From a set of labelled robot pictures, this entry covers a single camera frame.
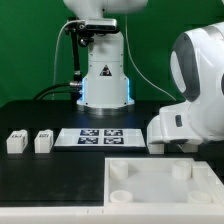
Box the camera on black stand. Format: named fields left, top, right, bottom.
left=65, top=17, right=120, bottom=89

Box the grey thin cable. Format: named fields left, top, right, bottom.
left=51, top=19, right=83, bottom=101

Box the white L-shaped obstacle wall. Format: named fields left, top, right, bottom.
left=0, top=161, right=224, bottom=224

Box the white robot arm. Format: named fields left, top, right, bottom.
left=63, top=0, right=224, bottom=154

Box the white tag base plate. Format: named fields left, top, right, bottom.
left=55, top=128, right=145, bottom=147

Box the black cable bundle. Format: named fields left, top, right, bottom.
left=32, top=82, right=83, bottom=101

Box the white square tabletop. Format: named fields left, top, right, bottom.
left=104, top=158, right=224, bottom=206

